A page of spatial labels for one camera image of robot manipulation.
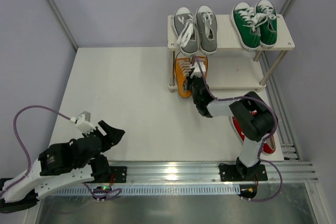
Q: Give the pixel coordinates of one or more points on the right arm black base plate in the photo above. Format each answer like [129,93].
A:
[235,173]

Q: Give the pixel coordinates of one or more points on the white two-tier shoe shelf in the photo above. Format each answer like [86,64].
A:
[233,68]

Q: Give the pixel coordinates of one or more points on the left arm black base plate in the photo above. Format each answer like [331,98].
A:
[118,174]

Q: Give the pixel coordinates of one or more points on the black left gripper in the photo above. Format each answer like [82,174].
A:
[102,138]

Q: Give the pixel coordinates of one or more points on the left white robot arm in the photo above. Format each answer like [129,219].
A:
[60,165]

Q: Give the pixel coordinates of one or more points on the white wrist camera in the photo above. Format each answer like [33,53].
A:
[82,123]
[198,70]

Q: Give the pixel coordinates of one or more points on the red sneaker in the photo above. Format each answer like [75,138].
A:
[268,145]
[237,128]

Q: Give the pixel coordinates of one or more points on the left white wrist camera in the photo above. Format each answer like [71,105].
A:
[82,123]

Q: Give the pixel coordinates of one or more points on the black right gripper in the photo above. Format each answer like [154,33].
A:
[193,82]

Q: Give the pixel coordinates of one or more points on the grey sneaker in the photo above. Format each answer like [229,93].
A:
[185,31]
[207,27]

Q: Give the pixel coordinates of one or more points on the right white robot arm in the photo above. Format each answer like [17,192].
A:
[255,119]

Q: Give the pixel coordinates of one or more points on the white slotted cable duct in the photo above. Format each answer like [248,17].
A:
[154,190]

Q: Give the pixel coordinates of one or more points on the aluminium mounting rail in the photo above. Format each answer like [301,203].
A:
[208,172]

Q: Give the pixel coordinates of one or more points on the orange sneaker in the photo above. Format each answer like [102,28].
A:
[203,59]
[182,73]

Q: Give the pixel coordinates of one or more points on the green sneaker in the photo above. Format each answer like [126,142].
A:
[268,23]
[246,24]

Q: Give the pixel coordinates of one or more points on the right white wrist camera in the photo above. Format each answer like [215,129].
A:
[198,70]

